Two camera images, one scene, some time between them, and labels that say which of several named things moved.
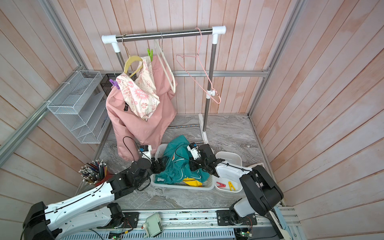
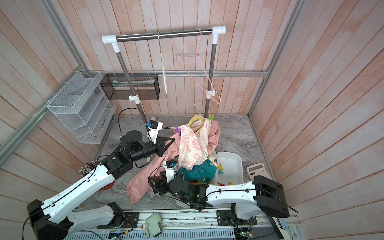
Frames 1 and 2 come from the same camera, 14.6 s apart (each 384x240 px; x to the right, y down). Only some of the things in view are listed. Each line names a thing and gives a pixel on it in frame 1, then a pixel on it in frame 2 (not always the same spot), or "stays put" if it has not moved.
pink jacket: [131, 130] -> [139, 183]
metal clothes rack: [215, 31] stays put
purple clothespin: [114, 83] -> [178, 130]
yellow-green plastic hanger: [131, 59] -> [197, 117]
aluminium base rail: [192, 224] stays put
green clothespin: [151, 54] -> [211, 118]
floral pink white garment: [141, 88] -> [194, 140]
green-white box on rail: [153, 226] stays put
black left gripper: [155, 164] -> [160, 144]
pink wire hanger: [200, 87] -> [207, 72]
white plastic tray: [225, 184] stays put
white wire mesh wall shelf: [82, 106] stays put
